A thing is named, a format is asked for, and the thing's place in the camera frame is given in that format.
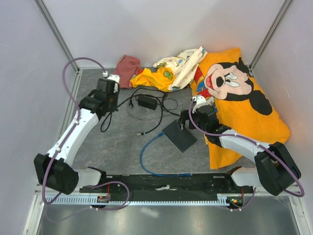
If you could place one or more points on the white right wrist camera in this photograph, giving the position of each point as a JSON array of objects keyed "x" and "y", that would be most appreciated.
[{"x": 198, "y": 102}]

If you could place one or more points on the orange Mickey Mouse pillow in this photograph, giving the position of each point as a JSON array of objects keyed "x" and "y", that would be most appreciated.
[{"x": 224, "y": 81}]

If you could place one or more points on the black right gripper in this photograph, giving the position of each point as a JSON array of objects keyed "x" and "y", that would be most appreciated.
[{"x": 185, "y": 115}]

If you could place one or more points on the grey slotted cable duct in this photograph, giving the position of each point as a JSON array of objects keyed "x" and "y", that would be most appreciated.
[{"x": 95, "y": 200}]

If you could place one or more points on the black power adapter brick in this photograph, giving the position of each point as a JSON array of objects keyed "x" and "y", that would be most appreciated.
[{"x": 147, "y": 102}]

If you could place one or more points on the aluminium frame rail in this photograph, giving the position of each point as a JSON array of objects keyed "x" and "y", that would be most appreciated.
[{"x": 260, "y": 191}]

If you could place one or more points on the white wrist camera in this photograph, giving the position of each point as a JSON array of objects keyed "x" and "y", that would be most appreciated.
[
  {"x": 113, "y": 77},
  {"x": 198, "y": 102}
]

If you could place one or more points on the yellow dinosaur garment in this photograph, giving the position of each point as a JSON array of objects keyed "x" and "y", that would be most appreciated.
[{"x": 156, "y": 79}]

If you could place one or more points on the black network switch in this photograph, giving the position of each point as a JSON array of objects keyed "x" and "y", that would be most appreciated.
[{"x": 181, "y": 138}]

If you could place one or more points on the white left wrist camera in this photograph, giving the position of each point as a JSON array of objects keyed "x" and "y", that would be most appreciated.
[{"x": 113, "y": 77}]

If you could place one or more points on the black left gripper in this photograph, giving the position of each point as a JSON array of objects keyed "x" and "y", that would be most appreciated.
[{"x": 115, "y": 108}]

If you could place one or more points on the maroon red cloth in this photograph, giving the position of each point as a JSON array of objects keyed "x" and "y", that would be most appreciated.
[{"x": 126, "y": 68}]

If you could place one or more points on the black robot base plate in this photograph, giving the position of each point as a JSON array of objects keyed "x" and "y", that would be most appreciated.
[{"x": 147, "y": 186}]

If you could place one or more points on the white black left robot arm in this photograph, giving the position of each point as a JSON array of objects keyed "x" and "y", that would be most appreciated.
[{"x": 54, "y": 169}]

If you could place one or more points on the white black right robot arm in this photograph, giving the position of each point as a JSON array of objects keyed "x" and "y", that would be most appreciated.
[{"x": 274, "y": 170}]

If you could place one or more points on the cream dinosaur print cloth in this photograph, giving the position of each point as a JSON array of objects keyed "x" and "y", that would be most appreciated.
[{"x": 178, "y": 72}]

